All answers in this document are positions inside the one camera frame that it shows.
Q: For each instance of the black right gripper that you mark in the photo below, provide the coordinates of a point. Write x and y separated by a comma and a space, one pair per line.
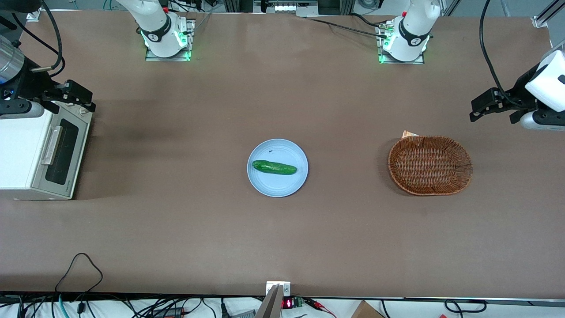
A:
32, 86

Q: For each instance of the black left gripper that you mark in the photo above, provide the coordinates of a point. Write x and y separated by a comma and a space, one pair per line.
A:
519, 93

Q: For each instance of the oven door with glass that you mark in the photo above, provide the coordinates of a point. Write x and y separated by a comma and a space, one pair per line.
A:
66, 150

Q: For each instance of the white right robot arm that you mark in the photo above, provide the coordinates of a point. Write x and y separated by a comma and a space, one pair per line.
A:
159, 26

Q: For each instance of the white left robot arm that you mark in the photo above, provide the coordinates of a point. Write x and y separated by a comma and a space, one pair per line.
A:
412, 31

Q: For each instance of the beige oven knob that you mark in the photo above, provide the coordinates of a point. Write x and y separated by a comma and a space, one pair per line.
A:
83, 111

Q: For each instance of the white toaster oven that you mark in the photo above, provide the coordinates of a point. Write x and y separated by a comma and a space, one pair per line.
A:
17, 150

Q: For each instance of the brown wicker basket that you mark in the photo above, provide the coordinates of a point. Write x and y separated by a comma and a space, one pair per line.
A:
430, 165

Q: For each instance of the small cardboard tag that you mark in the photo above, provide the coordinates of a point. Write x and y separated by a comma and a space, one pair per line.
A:
408, 134

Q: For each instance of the green cucumber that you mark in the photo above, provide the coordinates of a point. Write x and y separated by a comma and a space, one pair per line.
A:
273, 168

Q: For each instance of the light blue plate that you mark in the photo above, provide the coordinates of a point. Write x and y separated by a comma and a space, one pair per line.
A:
278, 185

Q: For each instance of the lit white background device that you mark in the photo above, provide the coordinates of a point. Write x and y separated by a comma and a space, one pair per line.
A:
291, 8

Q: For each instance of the black power adapter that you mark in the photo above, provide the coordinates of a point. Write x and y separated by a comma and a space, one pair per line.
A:
170, 312

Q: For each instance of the brown cardboard box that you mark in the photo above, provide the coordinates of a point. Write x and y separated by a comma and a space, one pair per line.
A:
366, 311

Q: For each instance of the red clip leads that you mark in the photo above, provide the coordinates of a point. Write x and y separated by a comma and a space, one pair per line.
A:
315, 304

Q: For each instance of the grey power strip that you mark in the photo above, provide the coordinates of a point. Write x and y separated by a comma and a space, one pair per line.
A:
242, 314

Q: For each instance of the red digit display module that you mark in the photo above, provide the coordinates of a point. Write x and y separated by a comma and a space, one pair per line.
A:
287, 304

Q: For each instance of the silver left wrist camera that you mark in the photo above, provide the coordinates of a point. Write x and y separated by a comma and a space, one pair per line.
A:
540, 120

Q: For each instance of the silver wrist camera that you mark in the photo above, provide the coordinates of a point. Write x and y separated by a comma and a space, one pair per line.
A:
22, 109
540, 120

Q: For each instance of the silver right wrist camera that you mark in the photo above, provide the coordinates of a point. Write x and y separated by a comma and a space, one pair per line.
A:
22, 109

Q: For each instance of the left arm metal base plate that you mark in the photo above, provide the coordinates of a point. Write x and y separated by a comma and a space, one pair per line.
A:
419, 62

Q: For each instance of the metal corner bracket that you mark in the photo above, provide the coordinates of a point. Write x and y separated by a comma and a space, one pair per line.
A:
33, 17

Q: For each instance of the aluminium frame rail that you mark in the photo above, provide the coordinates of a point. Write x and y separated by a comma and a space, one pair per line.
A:
545, 17

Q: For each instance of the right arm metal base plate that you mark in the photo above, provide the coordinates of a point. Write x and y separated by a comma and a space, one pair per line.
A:
190, 39

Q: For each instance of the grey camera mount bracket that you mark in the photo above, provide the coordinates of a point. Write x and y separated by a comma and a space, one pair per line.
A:
273, 304

